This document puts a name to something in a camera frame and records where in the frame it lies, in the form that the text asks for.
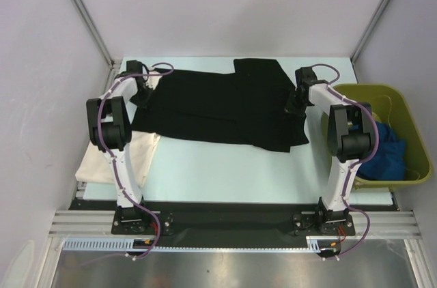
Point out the right aluminium corner post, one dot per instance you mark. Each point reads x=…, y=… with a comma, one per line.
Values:
x=370, y=29

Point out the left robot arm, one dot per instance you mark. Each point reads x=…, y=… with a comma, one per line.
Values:
x=110, y=129

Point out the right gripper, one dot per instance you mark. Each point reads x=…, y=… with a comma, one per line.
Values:
x=291, y=109

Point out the black t shirt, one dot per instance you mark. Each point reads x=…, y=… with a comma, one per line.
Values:
x=245, y=107

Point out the aluminium corner post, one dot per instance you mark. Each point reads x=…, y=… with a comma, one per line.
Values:
x=91, y=27
x=370, y=29

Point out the blue t shirt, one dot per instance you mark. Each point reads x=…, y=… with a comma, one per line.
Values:
x=388, y=163

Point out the aluminium frame rail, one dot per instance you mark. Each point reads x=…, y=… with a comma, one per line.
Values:
x=90, y=223

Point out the left aluminium corner post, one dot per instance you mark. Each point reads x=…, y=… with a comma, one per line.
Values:
x=91, y=27

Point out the olive green plastic bin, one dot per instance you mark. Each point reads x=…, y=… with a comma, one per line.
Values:
x=390, y=107

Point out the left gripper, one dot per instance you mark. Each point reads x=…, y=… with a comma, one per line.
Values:
x=142, y=104

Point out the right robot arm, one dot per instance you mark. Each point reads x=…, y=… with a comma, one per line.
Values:
x=352, y=135

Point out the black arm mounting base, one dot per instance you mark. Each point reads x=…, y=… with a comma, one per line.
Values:
x=235, y=225

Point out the white slotted cable duct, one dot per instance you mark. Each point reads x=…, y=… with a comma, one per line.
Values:
x=132, y=245

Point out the folded cream t shirt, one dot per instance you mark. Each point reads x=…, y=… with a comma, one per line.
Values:
x=95, y=169

